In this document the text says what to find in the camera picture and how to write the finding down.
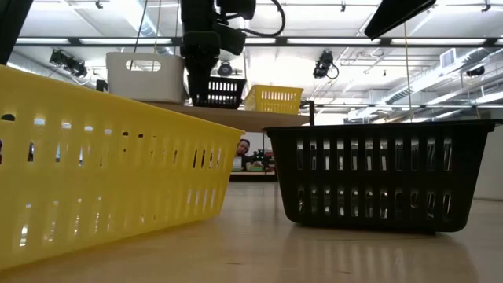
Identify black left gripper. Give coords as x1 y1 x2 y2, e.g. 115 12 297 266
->
180 0 256 107

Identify white plastic bin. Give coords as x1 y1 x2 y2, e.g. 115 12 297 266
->
105 52 188 105

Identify black slotted plastic basket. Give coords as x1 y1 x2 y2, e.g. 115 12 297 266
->
187 75 248 110
262 119 498 233

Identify yellow slotted plastic basket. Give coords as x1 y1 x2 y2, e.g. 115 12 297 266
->
243 84 305 116
0 64 245 272

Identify wooden shelf black metal legs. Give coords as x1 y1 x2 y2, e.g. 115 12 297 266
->
143 100 315 133

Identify white ceiling air vent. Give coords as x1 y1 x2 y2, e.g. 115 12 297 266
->
439 47 457 70

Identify person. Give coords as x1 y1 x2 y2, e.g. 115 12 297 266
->
234 138 256 171

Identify long thin black cable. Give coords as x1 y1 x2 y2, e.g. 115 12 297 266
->
133 0 149 54

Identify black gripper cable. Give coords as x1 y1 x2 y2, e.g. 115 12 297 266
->
239 0 287 39

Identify black ceiling camera with cable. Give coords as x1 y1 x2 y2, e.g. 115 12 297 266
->
313 50 340 79

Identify black metal table frame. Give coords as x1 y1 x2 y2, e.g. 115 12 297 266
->
229 172 278 182

